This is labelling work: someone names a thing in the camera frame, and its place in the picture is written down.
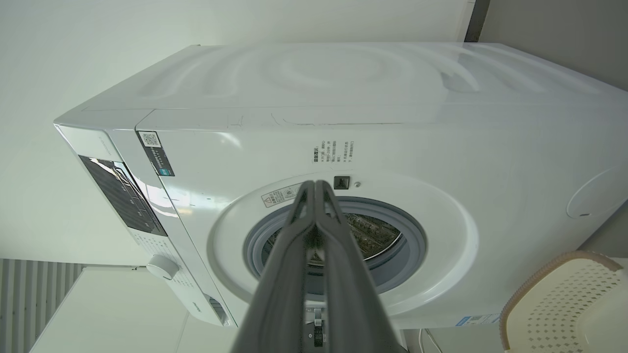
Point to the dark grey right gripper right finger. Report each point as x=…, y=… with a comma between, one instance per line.
x=351, y=294

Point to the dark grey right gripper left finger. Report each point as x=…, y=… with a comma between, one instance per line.
x=282, y=294

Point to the steel washing machine drum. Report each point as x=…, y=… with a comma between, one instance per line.
x=375, y=235

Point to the white washing machine dial knob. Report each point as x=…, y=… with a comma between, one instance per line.
x=162, y=267

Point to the black washing machine display panel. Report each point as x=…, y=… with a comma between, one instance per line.
x=122, y=196

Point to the cream perforated laundry basket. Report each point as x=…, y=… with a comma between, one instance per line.
x=574, y=309

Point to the white detergent drawer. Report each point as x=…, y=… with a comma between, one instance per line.
x=213, y=309

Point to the grey rubber door gasket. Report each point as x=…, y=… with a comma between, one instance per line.
x=411, y=255

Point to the triangle warning label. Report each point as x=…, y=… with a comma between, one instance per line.
x=279, y=196

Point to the black door latch socket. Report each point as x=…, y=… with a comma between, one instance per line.
x=341, y=183

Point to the blue energy label sticker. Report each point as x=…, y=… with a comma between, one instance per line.
x=477, y=320

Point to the black text label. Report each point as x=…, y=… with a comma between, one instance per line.
x=332, y=152

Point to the white front-load washing machine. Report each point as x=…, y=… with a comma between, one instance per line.
x=392, y=122

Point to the QR code sticker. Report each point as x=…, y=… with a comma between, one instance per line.
x=156, y=153

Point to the grey slatted panel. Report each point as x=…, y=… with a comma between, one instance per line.
x=34, y=299

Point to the round white filter cover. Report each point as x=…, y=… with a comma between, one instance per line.
x=601, y=193

